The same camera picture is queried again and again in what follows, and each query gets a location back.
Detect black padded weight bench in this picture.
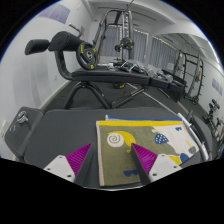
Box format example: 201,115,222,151
3,105,214,191

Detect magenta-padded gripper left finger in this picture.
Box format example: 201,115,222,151
43,143,95,186

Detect metal key ring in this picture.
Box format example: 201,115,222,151
9,110,30,132

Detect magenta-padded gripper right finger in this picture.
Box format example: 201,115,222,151
130,142,183,185

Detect grey cable machine frame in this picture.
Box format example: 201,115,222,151
91,8,136,68

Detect grey window curtain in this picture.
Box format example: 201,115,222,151
99,26,148,63
148,36,179,69

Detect group of dumbbells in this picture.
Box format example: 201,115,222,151
113,59,174,83

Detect black exercise machine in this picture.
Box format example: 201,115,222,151
203,98,223,128

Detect small purple wall poster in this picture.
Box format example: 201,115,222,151
211,78,224,96

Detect black power rack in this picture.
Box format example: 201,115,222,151
174,49,205,105

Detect large purple wall poster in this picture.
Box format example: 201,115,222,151
36,3,72,25

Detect patterned olive yellow towel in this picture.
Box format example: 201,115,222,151
95,114,201,188

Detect black bench with roller pads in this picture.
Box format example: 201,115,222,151
24,23,186,110

